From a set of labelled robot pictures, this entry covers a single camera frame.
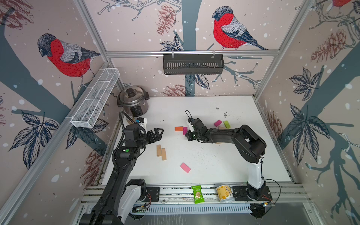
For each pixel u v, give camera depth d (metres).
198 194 0.73
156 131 0.70
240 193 0.73
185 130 1.00
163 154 0.88
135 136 0.60
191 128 0.82
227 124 1.03
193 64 1.04
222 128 1.02
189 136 0.86
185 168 0.83
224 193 0.68
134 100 0.94
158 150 0.90
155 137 0.70
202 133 0.77
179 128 1.01
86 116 0.70
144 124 0.71
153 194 0.73
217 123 1.04
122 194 0.56
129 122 0.67
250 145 0.52
